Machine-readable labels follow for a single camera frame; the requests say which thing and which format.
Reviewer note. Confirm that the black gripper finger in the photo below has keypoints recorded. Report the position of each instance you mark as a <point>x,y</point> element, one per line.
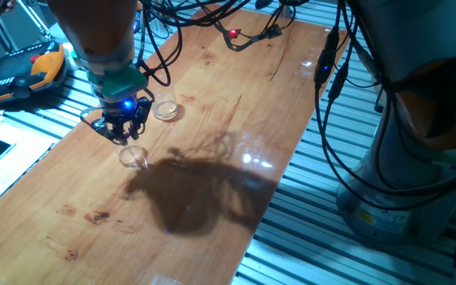
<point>139,126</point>
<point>111,130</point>

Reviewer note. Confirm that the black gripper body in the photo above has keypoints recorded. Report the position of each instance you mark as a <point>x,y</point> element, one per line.
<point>127,111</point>

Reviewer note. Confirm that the glass dropper with red bulb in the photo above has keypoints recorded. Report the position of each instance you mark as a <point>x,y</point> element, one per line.
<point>132,152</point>

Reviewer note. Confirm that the clear glass beaker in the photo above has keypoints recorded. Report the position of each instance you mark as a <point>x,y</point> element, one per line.
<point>164,110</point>
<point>125,157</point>

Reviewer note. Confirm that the green wrist adapter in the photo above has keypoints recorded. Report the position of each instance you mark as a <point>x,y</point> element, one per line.
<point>119,81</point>

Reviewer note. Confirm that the wooden board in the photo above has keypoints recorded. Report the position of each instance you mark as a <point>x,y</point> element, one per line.
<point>212,99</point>

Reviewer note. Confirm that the white printed paper sheet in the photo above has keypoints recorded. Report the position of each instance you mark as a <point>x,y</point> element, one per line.
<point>26,154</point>

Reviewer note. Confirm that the orange black teach pendant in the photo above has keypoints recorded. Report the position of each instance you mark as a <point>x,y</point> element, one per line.
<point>14,71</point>

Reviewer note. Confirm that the thin metal tripod leg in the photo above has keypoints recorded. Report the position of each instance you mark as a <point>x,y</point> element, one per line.
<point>35,16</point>

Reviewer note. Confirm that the small black object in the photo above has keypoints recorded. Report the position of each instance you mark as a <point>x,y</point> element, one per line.
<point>263,3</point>

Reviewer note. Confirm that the upright stand pole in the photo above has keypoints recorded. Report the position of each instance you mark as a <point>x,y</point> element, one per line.
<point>286,10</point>

